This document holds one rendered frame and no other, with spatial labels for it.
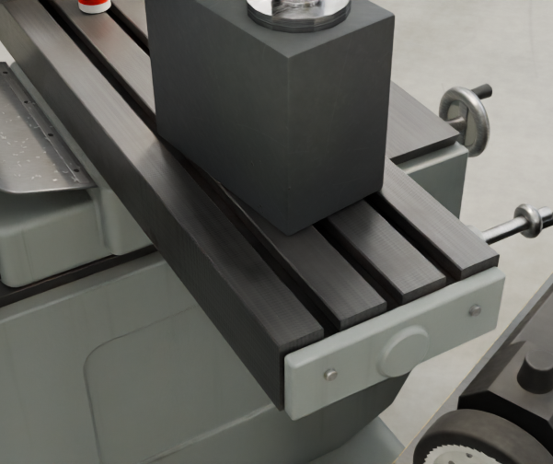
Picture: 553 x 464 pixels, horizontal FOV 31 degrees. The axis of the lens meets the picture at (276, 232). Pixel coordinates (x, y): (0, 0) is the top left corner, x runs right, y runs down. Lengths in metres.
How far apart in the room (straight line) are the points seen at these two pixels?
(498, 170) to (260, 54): 1.88
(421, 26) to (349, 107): 2.45
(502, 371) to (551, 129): 1.65
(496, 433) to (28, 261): 0.58
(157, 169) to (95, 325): 0.31
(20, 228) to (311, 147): 0.40
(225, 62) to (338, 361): 0.28
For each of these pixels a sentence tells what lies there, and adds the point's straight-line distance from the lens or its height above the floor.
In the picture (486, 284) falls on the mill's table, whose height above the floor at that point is 0.94.
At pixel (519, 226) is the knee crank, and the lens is 1.63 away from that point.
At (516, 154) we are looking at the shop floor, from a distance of 2.76.
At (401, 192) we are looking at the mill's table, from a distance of 0.98.
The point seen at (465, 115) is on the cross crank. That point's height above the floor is 0.67.
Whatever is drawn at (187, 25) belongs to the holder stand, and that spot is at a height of 1.11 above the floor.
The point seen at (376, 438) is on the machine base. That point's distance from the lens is 1.74.
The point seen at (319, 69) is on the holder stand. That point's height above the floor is 1.11.
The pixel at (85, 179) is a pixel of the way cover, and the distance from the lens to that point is 1.14.
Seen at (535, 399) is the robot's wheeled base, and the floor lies 0.61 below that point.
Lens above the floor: 1.54
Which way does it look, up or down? 39 degrees down
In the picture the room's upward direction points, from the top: 1 degrees counter-clockwise
